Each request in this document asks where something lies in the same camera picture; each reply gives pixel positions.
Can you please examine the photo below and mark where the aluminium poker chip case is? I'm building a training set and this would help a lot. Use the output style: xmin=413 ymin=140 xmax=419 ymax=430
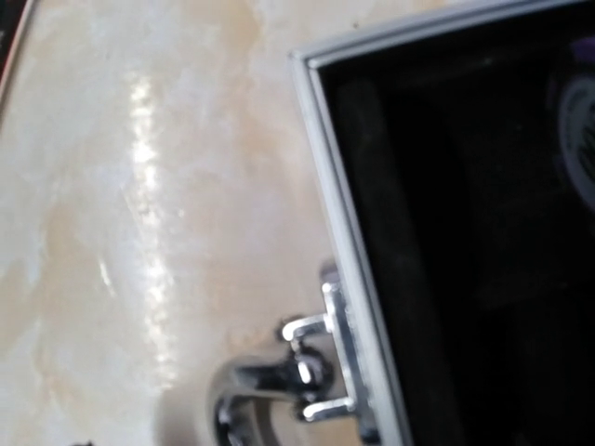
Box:
xmin=211 ymin=1 xmax=594 ymax=445

